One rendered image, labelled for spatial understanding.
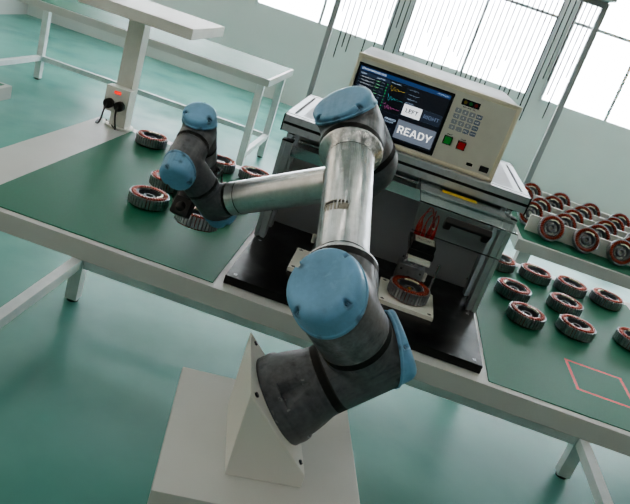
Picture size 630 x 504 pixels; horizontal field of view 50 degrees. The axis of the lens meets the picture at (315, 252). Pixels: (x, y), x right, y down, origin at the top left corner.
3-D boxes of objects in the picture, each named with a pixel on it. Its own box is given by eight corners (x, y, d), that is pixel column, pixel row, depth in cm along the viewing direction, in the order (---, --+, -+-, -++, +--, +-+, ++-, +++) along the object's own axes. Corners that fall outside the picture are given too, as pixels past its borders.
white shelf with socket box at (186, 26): (160, 169, 220) (193, 29, 203) (54, 132, 221) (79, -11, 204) (194, 149, 252) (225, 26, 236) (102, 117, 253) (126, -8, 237)
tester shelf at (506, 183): (525, 214, 176) (532, 199, 174) (279, 129, 178) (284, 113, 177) (505, 176, 217) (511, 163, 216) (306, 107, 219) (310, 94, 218)
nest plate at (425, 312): (431, 322, 171) (433, 317, 171) (375, 302, 172) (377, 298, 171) (431, 298, 185) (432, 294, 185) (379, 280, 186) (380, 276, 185)
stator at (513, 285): (529, 297, 217) (534, 287, 215) (525, 308, 207) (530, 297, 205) (497, 283, 220) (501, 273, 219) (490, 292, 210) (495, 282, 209)
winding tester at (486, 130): (491, 182, 177) (523, 107, 170) (334, 128, 179) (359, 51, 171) (479, 153, 214) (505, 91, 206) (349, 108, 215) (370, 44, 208)
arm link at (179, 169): (206, 201, 143) (223, 166, 150) (179, 163, 136) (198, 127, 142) (177, 205, 147) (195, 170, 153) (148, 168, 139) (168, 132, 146)
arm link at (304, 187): (415, 172, 140) (217, 202, 161) (399, 132, 133) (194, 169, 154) (408, 213, 133) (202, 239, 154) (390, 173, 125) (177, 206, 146)
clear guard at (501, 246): (510, 264, 155) (521, 241, 153) (411, 230, 155) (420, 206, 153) (496, 223, 185) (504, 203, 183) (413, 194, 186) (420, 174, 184)
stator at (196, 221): (207, 236, 166) (212, 221, 165) (166, 220, 167) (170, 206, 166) (221, 230, 177) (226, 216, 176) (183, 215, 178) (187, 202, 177)
